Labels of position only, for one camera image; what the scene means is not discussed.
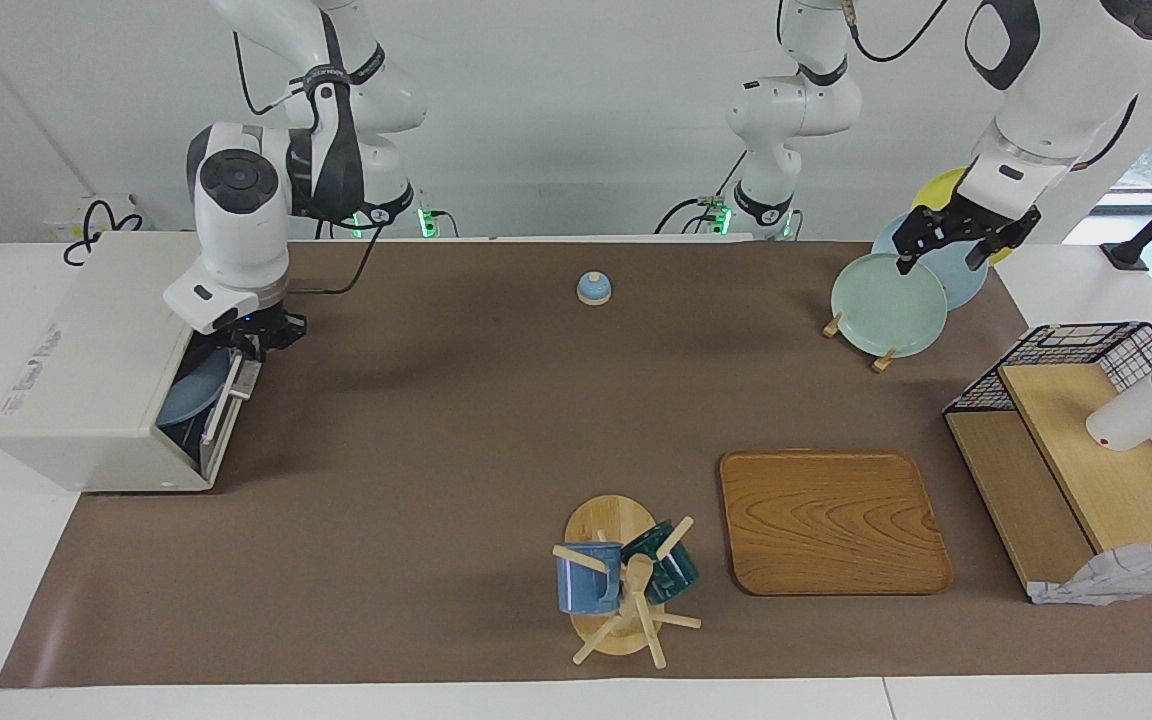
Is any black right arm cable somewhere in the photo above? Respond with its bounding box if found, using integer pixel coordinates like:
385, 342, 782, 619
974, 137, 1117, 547
234, 30, 389, 297

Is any brown table mat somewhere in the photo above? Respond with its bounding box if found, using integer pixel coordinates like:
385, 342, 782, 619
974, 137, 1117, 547
0, 240, 1152, 689

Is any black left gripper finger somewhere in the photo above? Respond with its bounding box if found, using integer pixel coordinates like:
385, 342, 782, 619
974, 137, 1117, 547
892, 214, 939, 277
966, 226, 1039, 272

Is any light blue racked plate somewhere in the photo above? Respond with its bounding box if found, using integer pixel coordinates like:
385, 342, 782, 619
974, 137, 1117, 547
871, 210, 990, 311

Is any white cup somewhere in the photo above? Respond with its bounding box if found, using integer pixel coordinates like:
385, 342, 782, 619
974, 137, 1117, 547
1086, 372, 1152, 451

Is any pale green plate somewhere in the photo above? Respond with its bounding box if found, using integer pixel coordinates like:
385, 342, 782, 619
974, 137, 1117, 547
831, 253, 949, 359

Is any wooden serving tray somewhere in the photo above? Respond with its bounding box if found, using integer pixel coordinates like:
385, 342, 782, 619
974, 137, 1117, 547
719, 450, 955, 597

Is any dark green mug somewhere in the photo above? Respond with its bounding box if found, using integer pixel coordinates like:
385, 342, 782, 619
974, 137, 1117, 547
621, 520, 700, 605

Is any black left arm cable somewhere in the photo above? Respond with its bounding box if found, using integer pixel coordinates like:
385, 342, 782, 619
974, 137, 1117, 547
841, 0, 953, 64

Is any white marbled cloth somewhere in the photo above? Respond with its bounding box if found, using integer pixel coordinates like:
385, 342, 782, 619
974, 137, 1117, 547
1028, 400, 1152, 607

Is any blue mug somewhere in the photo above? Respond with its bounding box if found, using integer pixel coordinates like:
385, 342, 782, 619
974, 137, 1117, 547
556, 541, 625, 615

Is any beige toaster oven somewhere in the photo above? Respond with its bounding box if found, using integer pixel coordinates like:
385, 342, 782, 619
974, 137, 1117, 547
0, 232, 267, 493

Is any yellow plate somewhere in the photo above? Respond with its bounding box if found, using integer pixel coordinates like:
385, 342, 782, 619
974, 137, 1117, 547
911, 166, 1019, 267

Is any wooden shelf with wire basket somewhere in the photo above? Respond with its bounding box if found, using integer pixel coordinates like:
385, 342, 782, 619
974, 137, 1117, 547
944, 322, 1152, 601

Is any white power strip with cable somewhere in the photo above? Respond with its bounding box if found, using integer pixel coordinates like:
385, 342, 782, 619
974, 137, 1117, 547
44, 195, 145, 267

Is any wooden mug tree stand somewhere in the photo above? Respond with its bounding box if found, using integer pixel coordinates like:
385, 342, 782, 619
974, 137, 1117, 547
551, 495, 703, 669

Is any black base cable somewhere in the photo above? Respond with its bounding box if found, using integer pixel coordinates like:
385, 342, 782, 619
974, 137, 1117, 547
654, 150, 749, 237

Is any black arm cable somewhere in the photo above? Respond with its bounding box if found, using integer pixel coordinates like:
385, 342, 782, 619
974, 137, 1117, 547
234, 30, 389, 297
841, 0, 953, 64

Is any wooden plate rack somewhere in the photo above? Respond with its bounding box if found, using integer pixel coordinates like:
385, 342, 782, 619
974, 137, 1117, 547
822, 310, 912, 374

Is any glass oven door with handle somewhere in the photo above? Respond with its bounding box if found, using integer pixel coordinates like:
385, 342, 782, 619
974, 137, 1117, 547
196, 345, 265, 492

